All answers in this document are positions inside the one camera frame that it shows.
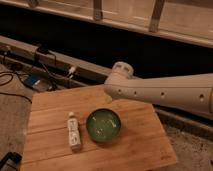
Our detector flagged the small white labelled bottle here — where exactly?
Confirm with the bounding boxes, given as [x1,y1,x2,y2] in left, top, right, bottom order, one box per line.
[67,112,81,151]

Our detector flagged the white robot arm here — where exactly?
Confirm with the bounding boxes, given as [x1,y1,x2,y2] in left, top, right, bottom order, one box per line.
[104,62,213,120]

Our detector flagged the green ceramic bowl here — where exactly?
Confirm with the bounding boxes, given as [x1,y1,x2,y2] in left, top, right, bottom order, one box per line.
[86,108,121,143]

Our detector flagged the white plug connector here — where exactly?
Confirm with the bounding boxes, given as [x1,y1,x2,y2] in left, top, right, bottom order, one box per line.
[67,66,77,79]

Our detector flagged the wooden bamboo board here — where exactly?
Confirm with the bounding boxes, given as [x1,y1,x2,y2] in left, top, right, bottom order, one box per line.
[21,86,177,171]

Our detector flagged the blue box device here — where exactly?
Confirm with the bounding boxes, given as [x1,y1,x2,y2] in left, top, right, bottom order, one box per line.
[24,75,50,92]

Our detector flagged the black object bottom left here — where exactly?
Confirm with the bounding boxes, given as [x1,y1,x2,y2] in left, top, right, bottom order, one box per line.
[0,152,22,170]

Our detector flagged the black adapter on rail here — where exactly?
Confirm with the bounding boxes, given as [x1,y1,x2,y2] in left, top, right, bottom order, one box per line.
[36,45,50,55]

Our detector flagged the black cable on floor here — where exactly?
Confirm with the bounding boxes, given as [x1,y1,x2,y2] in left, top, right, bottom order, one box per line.
[0,70,33,104]

